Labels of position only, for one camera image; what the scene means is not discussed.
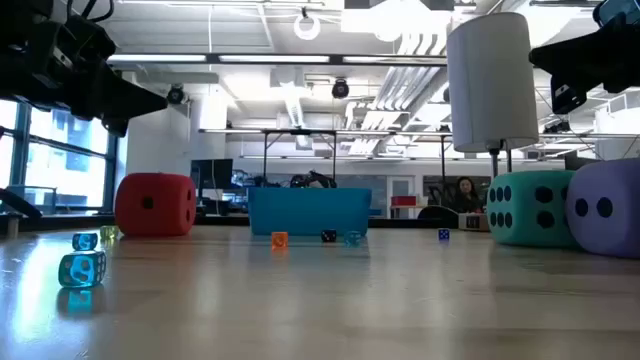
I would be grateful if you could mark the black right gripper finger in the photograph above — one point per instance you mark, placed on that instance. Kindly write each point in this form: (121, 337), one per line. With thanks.
(600, 55)
(567, 95)

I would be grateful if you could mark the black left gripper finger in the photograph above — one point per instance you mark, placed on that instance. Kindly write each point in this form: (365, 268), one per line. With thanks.
(115, 127)
(120, 97)

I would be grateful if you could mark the red foam die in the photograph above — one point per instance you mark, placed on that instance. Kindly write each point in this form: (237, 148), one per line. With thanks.
(155, 205)

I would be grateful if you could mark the yellow-green translucent small die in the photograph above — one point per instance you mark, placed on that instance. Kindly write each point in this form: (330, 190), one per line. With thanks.
(109, 232)

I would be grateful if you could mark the cyan translucent small die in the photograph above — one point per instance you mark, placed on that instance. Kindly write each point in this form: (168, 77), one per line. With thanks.
(81, 269)
(352, 238)
(84, 241)

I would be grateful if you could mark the teal foam die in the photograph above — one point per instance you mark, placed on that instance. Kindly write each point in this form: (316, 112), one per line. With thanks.
(525, 210)

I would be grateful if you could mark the purple foam die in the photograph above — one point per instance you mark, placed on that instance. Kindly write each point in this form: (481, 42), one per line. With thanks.
(610, 210)

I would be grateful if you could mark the dark blue small die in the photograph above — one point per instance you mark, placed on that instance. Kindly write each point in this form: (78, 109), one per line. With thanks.
(443, 234)

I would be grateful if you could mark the orange translucent small die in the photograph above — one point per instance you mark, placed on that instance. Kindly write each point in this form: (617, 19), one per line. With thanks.
(279, 240)

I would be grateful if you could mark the black small die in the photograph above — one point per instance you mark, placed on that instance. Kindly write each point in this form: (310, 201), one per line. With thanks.
(328, 236)

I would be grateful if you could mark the black background robot arm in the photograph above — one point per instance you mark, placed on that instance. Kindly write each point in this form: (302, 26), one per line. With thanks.
(312, 180)

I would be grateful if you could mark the black computer monitor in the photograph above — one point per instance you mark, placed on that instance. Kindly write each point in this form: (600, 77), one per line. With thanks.
(212, 173)
(575, 160)

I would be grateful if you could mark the white shade table lamp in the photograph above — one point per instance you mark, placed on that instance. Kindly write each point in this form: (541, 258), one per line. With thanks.
(492, 80)

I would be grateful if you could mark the person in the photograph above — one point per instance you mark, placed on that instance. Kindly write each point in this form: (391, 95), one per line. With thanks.
(466, 192)

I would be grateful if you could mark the black office chair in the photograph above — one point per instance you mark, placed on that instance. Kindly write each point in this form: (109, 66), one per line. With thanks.
(437, 214)

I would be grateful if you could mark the red storage box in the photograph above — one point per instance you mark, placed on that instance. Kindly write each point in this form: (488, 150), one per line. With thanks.
(403, 201)

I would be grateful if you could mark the blue plastic bin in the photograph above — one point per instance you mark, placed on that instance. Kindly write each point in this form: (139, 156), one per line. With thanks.
(310, 212)

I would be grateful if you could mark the black ceiling camera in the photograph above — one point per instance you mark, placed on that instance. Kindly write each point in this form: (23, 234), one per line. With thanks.
(176, 95)
(340, 89)

